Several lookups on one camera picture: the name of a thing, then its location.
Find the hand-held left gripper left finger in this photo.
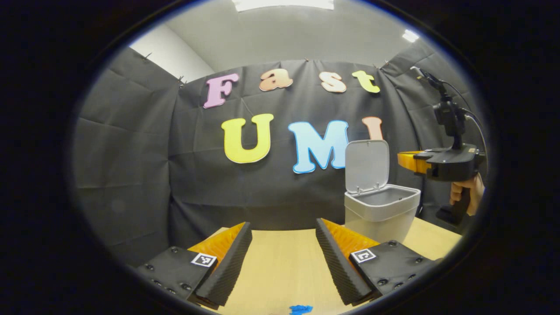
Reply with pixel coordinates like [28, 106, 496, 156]
[133, 221, 253, 311]

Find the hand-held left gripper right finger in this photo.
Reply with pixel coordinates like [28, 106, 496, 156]
[315, 218, 440, 307]

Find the white desktop garbage bin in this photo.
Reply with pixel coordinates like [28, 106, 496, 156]
[344, 139, 421, 244]

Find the black backdrop cloth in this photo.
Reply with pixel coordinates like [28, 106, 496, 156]
[70, 42, 486, 267]

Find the long ceiling light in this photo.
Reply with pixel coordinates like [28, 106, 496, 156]
[232, 0, 335, 11]

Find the black cable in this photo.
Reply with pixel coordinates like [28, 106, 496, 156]
[440, 80, 488, 167]

